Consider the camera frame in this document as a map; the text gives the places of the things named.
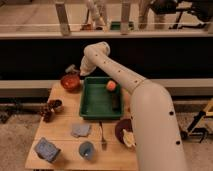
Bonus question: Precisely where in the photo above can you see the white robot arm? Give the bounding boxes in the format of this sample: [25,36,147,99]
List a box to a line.
[80,42,188,171]

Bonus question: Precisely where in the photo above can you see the cream object on plate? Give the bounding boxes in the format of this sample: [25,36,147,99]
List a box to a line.
[123,130,135,148]

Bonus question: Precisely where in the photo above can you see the yellow black cart frame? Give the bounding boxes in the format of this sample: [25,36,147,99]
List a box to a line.
[180,98,213,142]

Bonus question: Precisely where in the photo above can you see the blue cup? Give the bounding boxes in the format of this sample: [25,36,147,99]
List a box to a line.
[79,141,95,160]

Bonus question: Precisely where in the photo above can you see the small green tray in background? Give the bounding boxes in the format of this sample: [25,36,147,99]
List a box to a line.
[110,21,135,31]

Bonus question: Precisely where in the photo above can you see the metal fork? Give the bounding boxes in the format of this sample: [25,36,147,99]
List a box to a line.
[99,122,107,150]

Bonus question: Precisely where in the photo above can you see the red bowl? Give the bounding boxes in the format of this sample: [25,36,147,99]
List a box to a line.
[60,74,80,91]

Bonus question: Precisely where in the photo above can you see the orange round fruit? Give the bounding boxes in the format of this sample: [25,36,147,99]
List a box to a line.
[106,80,117,91]

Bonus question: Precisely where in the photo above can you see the brown toy figure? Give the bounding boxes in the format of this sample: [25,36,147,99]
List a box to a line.
[40,105,53,123]

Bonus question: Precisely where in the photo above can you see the green plastic tray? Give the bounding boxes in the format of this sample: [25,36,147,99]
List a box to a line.
[79,77,124,120]

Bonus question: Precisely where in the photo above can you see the dark red plate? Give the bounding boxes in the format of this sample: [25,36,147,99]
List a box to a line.
[115,119,133,144]

